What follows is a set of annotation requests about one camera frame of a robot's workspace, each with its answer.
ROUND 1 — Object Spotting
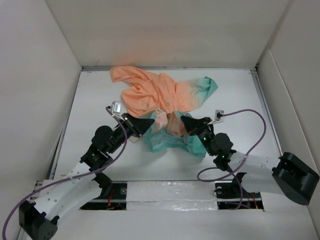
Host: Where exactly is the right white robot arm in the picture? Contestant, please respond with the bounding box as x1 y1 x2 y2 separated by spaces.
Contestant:
181 116 320 206

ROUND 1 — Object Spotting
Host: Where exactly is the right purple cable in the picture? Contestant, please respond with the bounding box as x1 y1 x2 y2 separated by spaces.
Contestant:
196 108 267 210

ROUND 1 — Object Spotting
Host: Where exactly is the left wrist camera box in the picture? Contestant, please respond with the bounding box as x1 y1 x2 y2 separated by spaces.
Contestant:
111 101 122 119

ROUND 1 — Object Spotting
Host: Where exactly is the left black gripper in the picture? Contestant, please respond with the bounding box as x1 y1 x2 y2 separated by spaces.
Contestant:
107 113 154 154

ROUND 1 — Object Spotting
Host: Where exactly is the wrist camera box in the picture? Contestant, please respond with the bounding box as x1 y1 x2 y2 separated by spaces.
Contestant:
210 110 224 124
111 101 122 119

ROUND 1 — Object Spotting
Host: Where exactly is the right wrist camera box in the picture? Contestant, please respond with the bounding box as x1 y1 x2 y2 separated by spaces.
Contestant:
210 110 224 124

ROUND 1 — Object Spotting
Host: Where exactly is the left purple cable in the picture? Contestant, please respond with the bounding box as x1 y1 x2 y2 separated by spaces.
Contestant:
1 105 128 238

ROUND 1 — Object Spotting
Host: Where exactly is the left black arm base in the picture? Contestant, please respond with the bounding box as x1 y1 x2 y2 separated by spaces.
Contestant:
80 181 128 211

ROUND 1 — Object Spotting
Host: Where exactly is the orange and teal jacket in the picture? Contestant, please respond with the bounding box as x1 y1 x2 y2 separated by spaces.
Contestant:
110 66 218 158

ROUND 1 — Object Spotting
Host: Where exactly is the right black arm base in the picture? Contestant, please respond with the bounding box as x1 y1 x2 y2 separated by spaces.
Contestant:
212 181 264 210

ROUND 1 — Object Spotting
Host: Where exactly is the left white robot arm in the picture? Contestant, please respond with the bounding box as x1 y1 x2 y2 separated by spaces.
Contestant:
18 113 155 240

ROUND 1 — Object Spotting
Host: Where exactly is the purple cable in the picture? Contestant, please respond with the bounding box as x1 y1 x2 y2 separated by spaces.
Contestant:
196 108 267 210
1 105 128 238

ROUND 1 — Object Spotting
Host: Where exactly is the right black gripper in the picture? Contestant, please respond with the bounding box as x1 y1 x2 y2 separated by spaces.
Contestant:
181 115 215 157

